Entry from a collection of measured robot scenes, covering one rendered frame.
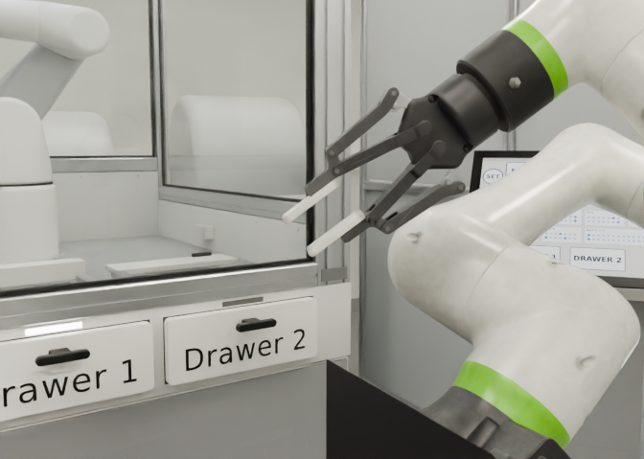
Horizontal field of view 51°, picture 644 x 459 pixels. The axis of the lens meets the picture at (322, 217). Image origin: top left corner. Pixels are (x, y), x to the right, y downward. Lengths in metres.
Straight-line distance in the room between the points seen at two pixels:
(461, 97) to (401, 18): 2.51
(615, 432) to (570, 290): 0.77
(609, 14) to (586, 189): 0.39
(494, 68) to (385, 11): 2.62
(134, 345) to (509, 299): 0.61
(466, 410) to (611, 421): 0.80
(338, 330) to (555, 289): 0.66
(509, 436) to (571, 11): 0.41
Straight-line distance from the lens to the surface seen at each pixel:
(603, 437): 1.50
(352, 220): 0.70
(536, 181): 0.97
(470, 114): 0.69
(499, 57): 0.70
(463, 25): 2.84
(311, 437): 1.36
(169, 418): 1.20
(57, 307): 1.10
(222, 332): 1.18
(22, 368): 1.08
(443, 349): 2.99
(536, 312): 0.74
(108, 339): 1.11
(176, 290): 1.15
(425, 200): 0.71
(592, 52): 0.72
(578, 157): 1.06
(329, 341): 1.32
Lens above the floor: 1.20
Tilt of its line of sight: 6 degrees down
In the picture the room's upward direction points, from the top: straight up
